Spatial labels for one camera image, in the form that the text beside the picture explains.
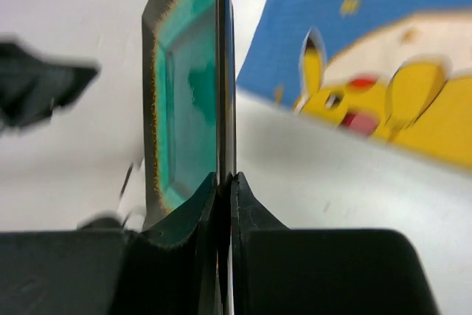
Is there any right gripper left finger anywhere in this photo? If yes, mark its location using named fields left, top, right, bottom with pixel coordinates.
left=1, top=175, right=218, bottom=314

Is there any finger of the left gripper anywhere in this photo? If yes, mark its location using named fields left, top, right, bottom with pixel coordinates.
left=1, top=40, right=100, bottom=132

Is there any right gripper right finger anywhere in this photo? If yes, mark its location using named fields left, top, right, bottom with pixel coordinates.
left=231, top=173, right=439, bottom=314

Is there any green square ceramic plate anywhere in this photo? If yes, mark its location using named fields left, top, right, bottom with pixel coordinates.
left=142, top=0, right=236, bottom=226

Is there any blue yellow cartoon placemat cloth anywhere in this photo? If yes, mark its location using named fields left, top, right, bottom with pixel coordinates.
left=237, top=0, right=471, bottom=169

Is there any pink handled fork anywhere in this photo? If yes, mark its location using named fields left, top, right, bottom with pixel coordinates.
left=117, top=159, right=145, bottom=227

